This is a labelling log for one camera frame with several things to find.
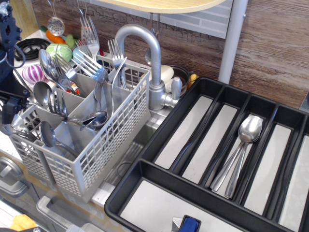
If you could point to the spoon in basket front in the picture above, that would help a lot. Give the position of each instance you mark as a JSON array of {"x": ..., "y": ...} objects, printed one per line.
[{"x": 49, "y": 137}]

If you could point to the dark fork in basket middle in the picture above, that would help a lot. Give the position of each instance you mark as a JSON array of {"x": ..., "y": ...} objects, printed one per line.
[{"x": 54, "y": 105}]

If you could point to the small metal pot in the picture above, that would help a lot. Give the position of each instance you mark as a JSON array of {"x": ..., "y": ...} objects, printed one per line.
[{"x": 187, "y": 78}]

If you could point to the black coil stove burner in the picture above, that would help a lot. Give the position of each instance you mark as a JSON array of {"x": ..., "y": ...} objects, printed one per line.
[{"x": 31, "y": 47}]

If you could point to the spoon in tray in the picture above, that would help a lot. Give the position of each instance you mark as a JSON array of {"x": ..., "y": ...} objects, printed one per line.
[
  {"x": 231, "y": 187},
  {"x": 249, "y": 130}
]

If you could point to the tall fork at back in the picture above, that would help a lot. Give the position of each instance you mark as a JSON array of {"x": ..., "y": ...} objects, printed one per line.
[{"x": 90, "y": 36}]

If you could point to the purple striped toy onion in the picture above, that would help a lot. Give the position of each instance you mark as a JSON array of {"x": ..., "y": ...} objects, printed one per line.
[{"x": 33, "y": 74}]

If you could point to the upper spoon in tray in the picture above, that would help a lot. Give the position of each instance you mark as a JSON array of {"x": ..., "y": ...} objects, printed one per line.
[{"x": 249, "y": 130}]

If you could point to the blue object at tray bottom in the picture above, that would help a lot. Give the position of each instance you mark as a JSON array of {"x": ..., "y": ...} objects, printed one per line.
[{"x": 185, "y": 224}]

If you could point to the silver kitchen faucet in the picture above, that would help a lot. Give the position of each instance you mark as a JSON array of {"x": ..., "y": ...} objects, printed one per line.
[{"x": 158, "y": 97}]

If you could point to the black cutlery tray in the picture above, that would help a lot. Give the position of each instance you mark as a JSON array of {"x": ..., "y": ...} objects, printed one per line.
[{"x": 173, "y": 176}]

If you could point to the white toy in pot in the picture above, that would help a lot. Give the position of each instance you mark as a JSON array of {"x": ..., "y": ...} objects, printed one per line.
[{"x": 167, "y": 73}]

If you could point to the fork at basket back right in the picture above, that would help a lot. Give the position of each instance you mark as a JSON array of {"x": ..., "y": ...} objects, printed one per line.
[{"x": 117, "y": 58}]

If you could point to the large fork in centre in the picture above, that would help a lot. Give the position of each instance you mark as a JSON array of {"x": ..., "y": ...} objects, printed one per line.
[{"x": 94, "y": 70}]

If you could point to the spoon at basket back left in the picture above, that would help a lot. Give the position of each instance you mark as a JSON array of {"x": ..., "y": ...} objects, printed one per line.
[{"x": 50, "y": 70}]

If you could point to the orange toy carrot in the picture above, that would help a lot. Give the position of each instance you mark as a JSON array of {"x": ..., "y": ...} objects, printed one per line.
[{"x": 53, "y": 38}]

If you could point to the lower spoon in tray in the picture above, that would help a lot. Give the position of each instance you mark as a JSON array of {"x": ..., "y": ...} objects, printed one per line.
[{"x": 231, "y": 187}]

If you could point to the spoon in basket middle left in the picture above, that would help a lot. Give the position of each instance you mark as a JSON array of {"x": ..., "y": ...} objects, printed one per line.
[{"x": 43, "y": 94}]

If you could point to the spoon lying in basket centre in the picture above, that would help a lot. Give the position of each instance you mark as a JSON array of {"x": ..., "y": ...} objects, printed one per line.
[{"x": 94, "y": 121}]

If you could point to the yellow toy at bottom left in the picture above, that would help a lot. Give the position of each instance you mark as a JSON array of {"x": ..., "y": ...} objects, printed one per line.
[{"x": 22, "y": 222}]

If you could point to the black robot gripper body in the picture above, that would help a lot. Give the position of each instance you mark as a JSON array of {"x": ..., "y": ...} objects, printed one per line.
[{"x": 14, "y": 97}]

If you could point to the wooden shelf board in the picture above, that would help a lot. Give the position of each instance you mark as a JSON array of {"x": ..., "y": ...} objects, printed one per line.
[{"x": 166, "y": 6}]

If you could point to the green toy cabbage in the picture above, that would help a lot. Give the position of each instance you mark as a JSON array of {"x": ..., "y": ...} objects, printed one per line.
[{"x": 61, "y": 49}]

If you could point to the big steel spoon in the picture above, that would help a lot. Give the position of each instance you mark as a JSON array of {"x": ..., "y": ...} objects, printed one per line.
[{"x": 17, "y": 127}]

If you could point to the fork at basket left edge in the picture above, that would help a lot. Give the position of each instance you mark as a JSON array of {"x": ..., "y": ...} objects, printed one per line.
[{"x": 31, "y": 98}]

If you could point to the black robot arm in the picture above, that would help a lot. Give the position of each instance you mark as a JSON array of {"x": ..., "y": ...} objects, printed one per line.
[{"x": 9, "y": 37}]

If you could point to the hanging perforated skimmer ladle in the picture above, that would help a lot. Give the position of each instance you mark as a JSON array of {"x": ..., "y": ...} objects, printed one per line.
[{"x": 55, "y": 25}]

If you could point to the grey metal shelf pole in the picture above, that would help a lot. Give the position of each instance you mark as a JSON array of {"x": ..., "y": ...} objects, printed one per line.
[{"x": 237, "y": 16}]

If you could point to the grey plastic cutlery basket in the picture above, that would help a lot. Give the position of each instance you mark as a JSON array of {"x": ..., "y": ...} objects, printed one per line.
[{"x": 98, "y": 151}]

